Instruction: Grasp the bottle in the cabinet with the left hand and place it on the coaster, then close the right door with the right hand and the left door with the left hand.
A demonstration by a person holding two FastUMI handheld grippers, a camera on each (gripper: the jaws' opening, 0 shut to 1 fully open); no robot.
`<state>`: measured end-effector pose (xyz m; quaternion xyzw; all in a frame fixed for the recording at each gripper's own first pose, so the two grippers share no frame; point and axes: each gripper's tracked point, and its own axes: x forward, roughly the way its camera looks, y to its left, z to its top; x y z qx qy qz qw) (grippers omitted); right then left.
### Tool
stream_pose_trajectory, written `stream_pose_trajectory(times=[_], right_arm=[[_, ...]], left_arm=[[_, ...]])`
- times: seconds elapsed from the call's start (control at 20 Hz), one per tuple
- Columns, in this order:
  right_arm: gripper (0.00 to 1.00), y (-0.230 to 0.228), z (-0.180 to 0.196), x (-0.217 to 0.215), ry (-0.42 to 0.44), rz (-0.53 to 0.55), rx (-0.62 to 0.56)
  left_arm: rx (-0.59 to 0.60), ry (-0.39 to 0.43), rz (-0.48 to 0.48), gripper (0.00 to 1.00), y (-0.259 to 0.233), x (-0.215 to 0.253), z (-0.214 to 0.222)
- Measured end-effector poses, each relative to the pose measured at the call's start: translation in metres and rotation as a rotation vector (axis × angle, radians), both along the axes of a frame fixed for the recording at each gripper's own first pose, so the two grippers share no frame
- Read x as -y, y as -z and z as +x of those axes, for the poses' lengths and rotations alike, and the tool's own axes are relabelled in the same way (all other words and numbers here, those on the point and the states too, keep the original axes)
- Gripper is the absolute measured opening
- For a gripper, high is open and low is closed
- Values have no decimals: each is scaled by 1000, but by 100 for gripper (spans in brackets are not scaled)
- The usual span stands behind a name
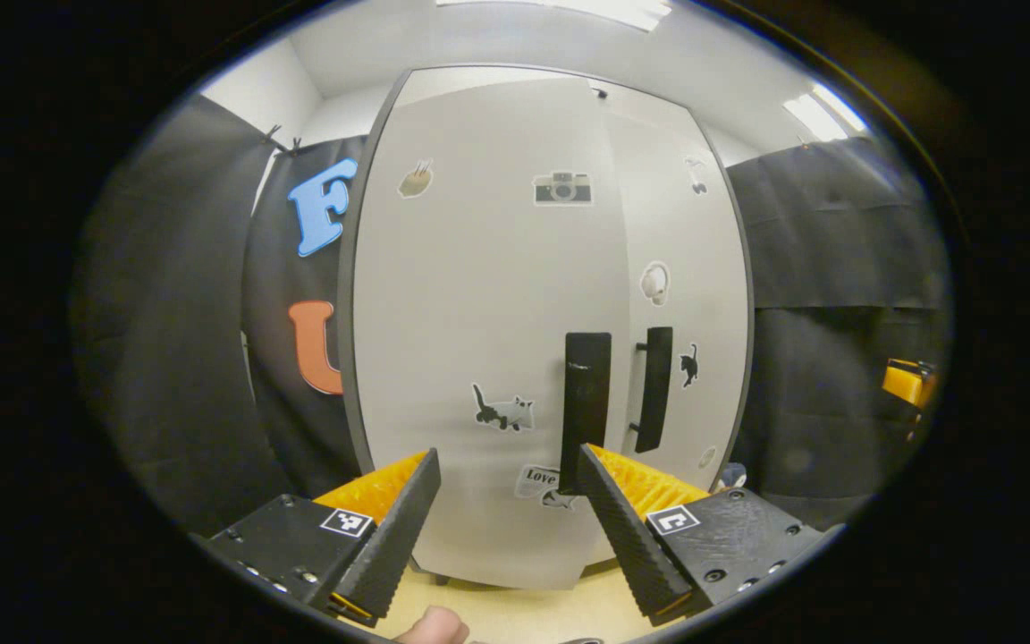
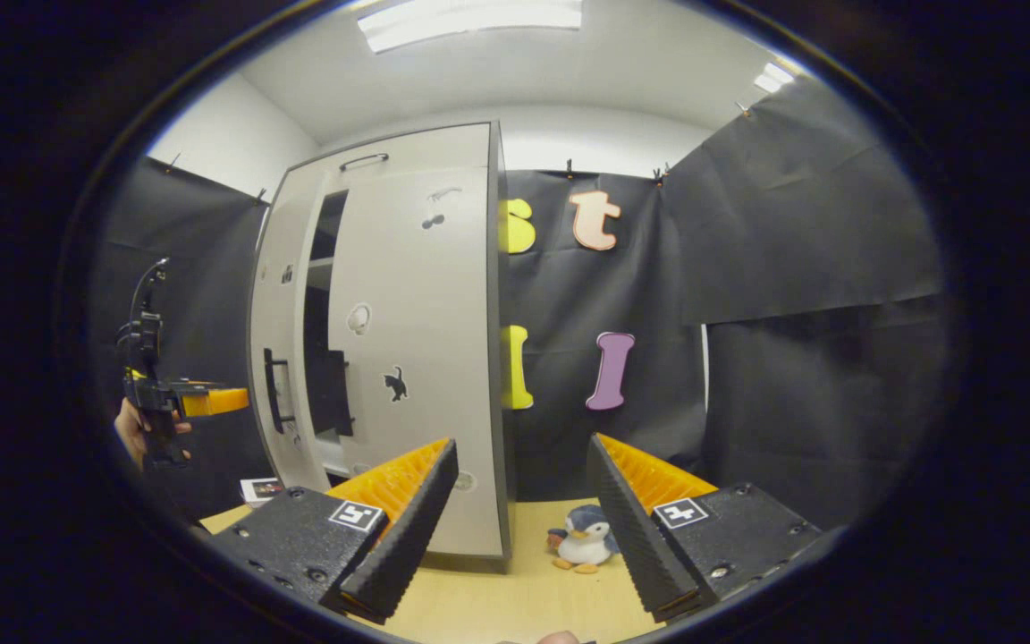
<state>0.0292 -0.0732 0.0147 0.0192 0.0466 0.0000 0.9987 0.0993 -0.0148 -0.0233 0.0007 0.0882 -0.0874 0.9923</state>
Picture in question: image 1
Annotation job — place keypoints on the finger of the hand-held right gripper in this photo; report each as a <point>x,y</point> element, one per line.
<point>907,385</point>

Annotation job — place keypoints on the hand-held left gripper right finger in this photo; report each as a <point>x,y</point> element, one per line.
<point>618,528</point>

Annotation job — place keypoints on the black backdrop cloth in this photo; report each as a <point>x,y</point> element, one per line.
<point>184,313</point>
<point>837,268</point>

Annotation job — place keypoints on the white cabinet door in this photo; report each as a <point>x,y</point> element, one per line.
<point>479,295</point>
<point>703,233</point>

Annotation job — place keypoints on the penguin plush toy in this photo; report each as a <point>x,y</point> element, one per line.
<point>732,477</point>

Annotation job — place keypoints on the long ceiling light panel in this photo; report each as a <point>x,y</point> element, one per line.
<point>823,112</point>
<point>569,9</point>

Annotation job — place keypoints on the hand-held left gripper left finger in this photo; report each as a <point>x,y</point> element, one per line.
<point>394,537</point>

